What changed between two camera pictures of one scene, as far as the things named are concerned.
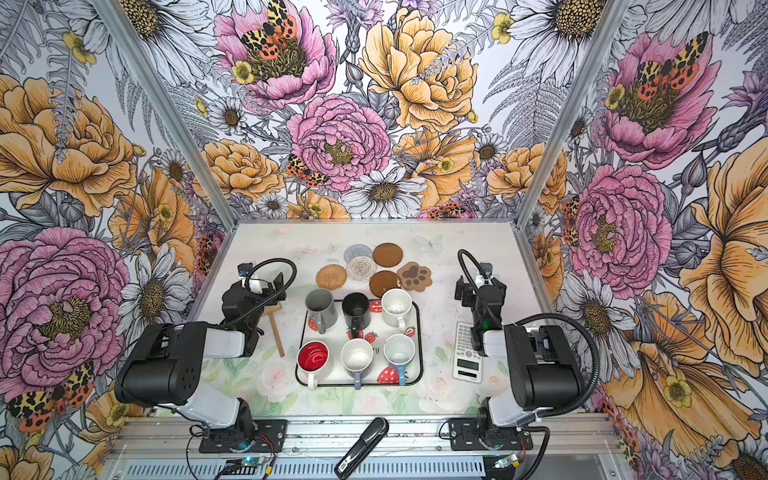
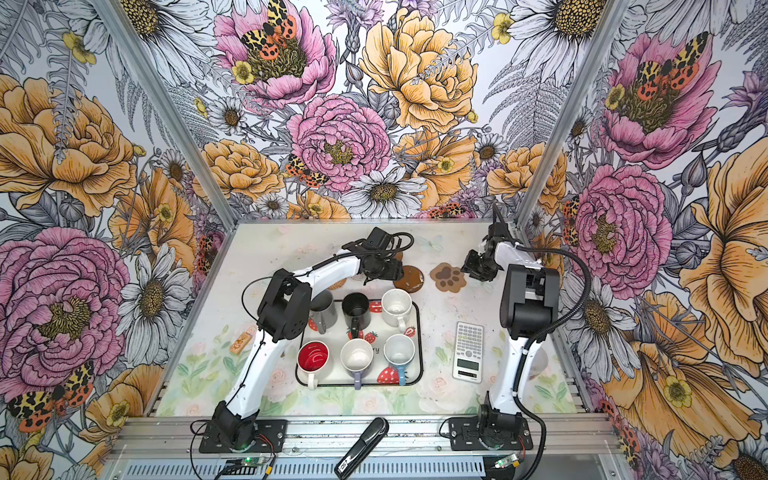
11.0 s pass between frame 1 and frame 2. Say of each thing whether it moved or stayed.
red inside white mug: stayed
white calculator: stayed
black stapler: stayed
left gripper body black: moved
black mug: stayed
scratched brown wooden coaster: moved
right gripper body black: moved
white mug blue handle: stayed
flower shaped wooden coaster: moved
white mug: stayed
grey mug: stayed
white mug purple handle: stayed
